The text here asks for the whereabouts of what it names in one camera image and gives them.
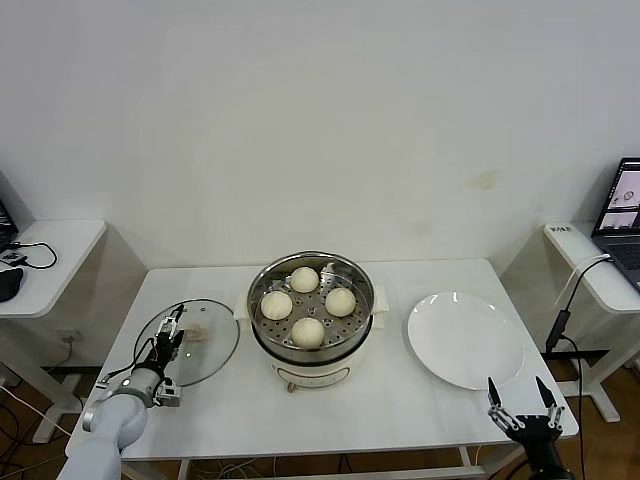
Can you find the grey laptop showing camera views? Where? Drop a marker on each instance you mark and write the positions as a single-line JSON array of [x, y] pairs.
[[625, 250]]

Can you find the black computer mouse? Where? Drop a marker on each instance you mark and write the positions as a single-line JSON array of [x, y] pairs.
[[10, 284]]

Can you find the white table leg frame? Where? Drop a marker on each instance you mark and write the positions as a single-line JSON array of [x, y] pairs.
[[380, 472]]

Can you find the white side desk with label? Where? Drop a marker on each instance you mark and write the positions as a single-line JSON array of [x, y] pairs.
[[575, 250]]

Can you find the black laptop beside mouse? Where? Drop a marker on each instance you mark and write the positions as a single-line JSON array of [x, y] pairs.
[[5, 220]]

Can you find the white side desk with mouse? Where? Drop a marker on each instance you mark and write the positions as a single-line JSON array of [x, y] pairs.
[[65, 260]]

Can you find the white round plate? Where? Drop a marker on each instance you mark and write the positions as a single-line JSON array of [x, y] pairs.
[[465, 345]]

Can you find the white desk label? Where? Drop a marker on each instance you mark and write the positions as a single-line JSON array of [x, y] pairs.
[[561, 230]]

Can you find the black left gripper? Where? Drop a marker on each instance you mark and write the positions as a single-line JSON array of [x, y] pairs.
[[162, 350]]

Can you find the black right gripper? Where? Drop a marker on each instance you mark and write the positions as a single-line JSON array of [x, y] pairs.
[[537, 430]]

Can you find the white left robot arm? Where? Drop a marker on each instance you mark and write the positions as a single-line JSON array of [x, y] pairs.
[[115, 425]]

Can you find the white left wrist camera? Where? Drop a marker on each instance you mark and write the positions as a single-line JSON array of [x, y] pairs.
[[169, 397]]

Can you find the white wall socket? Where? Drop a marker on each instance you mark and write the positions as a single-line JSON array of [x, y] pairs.
[[70, 336]]

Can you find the cream electric cooker base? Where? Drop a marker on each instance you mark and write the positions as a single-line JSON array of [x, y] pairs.
[[310, 372]]

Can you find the white steamed baozi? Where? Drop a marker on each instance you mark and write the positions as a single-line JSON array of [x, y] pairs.
[[276, 305], [340, 302], [307, 332], [304, 278]]

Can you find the perforated steel steamer basket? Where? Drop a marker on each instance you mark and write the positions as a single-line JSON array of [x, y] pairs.
[[360, 325]]

